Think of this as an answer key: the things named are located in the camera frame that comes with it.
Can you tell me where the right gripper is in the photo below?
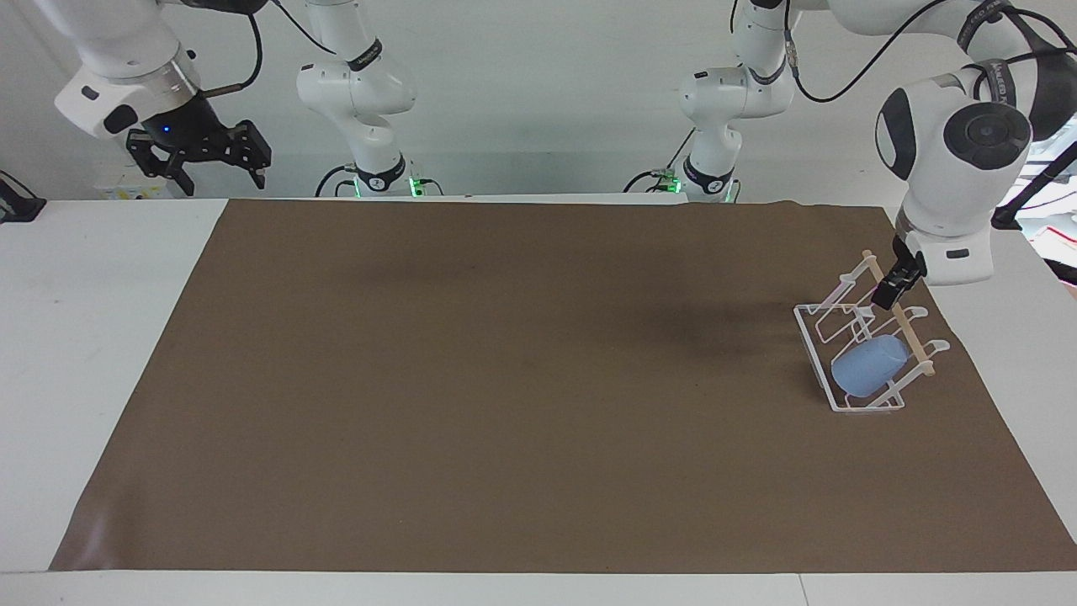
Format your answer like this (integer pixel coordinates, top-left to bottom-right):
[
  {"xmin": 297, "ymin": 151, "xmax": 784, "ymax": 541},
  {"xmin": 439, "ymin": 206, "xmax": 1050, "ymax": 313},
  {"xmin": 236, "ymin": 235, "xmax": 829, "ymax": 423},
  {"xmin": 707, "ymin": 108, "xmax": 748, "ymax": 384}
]
[{"xmin": 125, "ymin": 90, "xmax": 273, "ymax": 198}]

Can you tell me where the white wire cup holder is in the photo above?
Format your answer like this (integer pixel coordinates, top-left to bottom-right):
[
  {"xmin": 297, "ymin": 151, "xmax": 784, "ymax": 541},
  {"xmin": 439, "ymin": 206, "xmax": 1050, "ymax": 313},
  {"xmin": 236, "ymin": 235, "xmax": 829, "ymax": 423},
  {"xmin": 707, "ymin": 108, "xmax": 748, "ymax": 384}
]
[{"xmin": 793, "ymin": 249, "xmax": 952, "ymax": 415}]

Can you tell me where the light blue cup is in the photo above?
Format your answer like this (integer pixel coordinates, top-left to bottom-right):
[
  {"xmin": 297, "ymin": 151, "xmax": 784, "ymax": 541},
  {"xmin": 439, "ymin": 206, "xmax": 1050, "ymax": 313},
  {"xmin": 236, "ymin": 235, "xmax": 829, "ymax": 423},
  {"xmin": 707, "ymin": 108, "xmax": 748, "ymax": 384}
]
[{"xmin": 831, "ymin": 333, "xmax": 912, "ymax": 401}]

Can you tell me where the black stand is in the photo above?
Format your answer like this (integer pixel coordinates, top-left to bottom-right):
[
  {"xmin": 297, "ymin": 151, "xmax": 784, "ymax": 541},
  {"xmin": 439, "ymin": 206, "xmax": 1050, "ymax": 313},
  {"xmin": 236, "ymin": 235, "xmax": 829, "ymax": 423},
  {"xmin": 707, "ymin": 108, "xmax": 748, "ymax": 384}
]
[
  {"xmin": 990, "ymin": 140, "xmax": 1077, "ymax": 231},
  {"xmin": 0, "ymin": 170, "xmax": 48, "ymax": 225}
]

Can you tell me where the black cable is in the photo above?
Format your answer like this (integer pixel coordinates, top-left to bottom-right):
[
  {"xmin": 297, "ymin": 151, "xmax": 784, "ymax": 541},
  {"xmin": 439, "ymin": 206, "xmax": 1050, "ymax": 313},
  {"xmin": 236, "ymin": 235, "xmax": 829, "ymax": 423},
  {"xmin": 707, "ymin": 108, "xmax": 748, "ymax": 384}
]
[
  {"xmin": 623, "ymin": 126, "xmax": 699, "ymax": 194},
  {"xmin": 783, "ymin": 0, "xmax": 957, "ymax": 105},
  {"xmin": 269, "ymin": 0, "xmax": 348, "ymax": 61},
  {"xmin": 202, "ymin": 0, "xmax": 267, "ymax": 99},
  {"xmin": 315, "ymin": 163, "xmax": 359, "ymax": 199}
]

